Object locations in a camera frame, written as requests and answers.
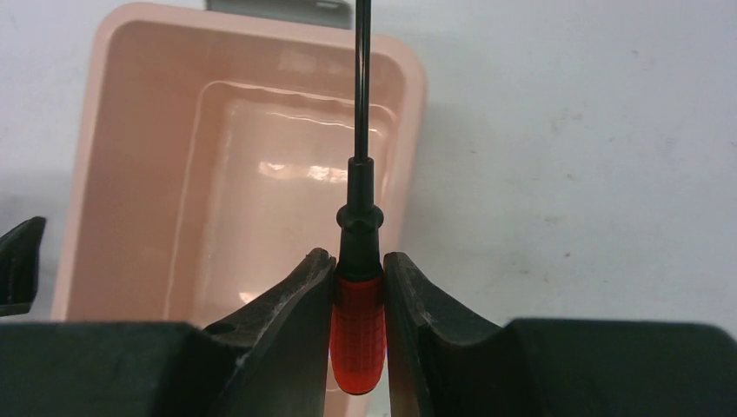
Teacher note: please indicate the red black screwdriver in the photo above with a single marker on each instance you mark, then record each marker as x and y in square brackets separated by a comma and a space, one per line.
[357, 345]

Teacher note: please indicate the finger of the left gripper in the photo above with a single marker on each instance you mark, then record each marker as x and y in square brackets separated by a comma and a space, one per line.
[20, 256]

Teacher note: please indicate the pink plastic bin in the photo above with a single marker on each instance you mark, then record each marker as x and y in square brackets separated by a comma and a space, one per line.
[212, 157]

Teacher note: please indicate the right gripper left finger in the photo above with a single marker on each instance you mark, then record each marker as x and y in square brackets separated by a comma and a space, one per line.
[282, 344]

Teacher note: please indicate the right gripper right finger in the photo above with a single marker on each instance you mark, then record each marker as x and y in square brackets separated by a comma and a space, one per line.
[446, 360]

